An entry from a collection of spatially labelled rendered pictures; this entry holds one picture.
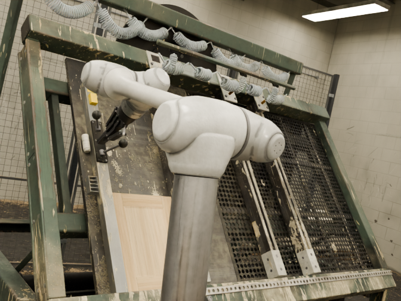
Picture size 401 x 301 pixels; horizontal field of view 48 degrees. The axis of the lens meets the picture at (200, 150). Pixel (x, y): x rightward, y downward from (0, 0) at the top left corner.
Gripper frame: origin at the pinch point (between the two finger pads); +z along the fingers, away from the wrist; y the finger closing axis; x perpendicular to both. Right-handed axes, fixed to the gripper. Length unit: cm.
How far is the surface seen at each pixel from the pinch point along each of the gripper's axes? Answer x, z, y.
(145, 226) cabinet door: 21.7, 14.0, 30.4
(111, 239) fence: 3.3, 11.6, 37.0
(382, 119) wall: 607, 122, -211
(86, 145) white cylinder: -0.9, 12.9, -4.2
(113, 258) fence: 2.7, 11.6, 44.6
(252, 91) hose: 105, -1, -49
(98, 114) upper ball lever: -1.0, 0.1, -10.9
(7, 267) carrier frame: -17, 63, 30
